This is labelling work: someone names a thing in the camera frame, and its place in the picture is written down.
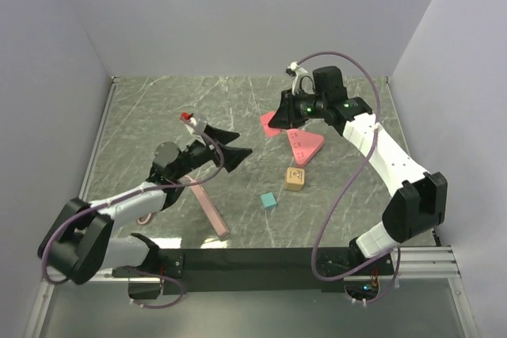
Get wooden cube block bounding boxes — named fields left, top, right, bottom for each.
left=284, top=167, right=306, bottom=192

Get teal cube block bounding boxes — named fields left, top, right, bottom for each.
left=261, top=192, right=277, bottom=209

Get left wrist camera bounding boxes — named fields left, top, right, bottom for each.
left=180, top=112, right=208, bottom=135

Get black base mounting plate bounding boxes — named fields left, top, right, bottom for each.
left=126, top=247, right=397, bottom=300

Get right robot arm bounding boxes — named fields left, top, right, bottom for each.
left=269, top=63, right=448, bottom=274

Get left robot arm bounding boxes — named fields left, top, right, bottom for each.
left=37, top=126, right=253, bottom=285

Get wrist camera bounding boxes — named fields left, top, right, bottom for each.
left=285, top=62, right=307, bottom=78
left=180, top=112, right=208, bottom=135

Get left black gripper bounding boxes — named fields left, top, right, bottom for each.
left=173, top=124, right=253, bottom=180

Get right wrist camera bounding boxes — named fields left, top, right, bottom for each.
left=285, top=62, right=307, bottom=78

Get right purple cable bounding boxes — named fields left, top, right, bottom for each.
left=295, top=51, right=401, bottom=306

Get purple cable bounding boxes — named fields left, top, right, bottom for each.
left=295, top=51, right=401, bottom=306
left=41, top=122, right=227, bottom=310

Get pink triangular power strip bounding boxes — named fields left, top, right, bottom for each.
left=287, top=129, right=325, bottom=168

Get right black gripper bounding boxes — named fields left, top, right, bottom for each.
left=269, top=88, right=327, bottom=130

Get pink triangular plug adapter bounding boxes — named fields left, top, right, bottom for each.
left=260, top=111, right=297, bottom=138

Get pink long power strip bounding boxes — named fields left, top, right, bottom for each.
left=185, top=176, right=230, bottom=241

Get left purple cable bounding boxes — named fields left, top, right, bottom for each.
left=41, top=122, right=227, bottom=310

